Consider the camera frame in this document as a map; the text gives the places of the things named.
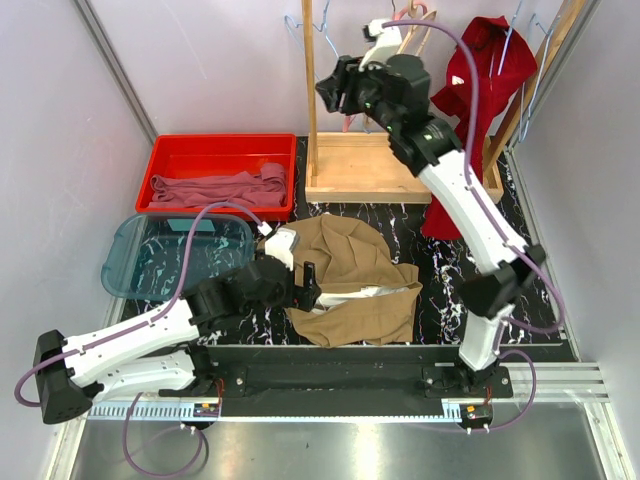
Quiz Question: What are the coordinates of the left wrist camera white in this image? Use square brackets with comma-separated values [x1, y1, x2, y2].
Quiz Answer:
[262, 227, 299, 271]

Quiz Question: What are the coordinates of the red pleated skirt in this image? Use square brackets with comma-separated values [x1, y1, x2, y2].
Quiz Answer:
[420, 15, 539, 240]

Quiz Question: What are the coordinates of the wooden rack post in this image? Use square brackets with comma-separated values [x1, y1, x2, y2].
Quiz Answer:
[483, 0, 588, 171]
[301, 0, 318, 183]

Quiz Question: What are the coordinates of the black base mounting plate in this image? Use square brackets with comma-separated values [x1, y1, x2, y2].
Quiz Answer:
[177, 345, 513, 419]

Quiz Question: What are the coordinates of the light blue wire hanger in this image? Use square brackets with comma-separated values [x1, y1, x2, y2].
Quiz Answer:
[496, 0, 524, 76]

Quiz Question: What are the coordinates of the pink plastic hanger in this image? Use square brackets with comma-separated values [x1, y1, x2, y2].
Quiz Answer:
[342, 0, 429, 132]

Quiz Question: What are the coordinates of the tan brown garment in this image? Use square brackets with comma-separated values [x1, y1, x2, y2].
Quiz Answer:
[284, 214, 422, 348]

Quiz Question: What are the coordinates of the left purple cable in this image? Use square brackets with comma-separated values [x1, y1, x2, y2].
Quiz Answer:
[13, 200, 274, 476]

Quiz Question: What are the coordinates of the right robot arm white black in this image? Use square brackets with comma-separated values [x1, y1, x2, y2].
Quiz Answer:
[315, 54, 546, 397]

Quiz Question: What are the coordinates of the right wooden rack post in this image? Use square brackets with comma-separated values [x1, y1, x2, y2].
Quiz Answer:
[483, 0, 588, 171]

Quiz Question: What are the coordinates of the mauve pink garment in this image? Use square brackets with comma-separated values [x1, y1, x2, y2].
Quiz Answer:
[149, 163, 287, 208]

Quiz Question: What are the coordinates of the aluminium rail frame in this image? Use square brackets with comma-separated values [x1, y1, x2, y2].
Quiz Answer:
[51, 360, 639, 479]

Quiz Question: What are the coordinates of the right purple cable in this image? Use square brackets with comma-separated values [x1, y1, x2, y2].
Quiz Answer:
[384, 19, 566, 434]

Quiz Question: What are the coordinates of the purple cable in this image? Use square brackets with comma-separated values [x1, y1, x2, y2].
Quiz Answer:
[384, 19, 566, 434]
[13, 200, 274, 476]

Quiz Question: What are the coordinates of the black marble pattern mat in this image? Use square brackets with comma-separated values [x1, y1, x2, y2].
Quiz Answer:
[119, 136, 566, 346]

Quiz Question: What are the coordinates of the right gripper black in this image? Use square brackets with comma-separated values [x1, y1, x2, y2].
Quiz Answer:
[312, 52, 398, 133]

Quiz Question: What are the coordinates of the wooden rack base tray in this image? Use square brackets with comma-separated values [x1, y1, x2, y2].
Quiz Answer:
[305, 132, 473, 204]

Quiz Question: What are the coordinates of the beige wooden hanger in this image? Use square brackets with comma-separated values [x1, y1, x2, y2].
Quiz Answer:
[368, 1, 437, 68]

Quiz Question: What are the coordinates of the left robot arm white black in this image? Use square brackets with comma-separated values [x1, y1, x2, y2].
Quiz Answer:
[34, 254, 321, 425]

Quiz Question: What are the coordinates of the teal transparent plastic tub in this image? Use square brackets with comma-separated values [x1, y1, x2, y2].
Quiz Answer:
[101, 214, 254, 302]

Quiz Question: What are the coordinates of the left wooden rack post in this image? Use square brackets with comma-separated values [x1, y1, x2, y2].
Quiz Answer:
[301, 0, 318, 183]

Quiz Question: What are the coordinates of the red plastic bin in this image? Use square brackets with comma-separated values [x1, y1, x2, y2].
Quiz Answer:
[135, 133, 297, 221]

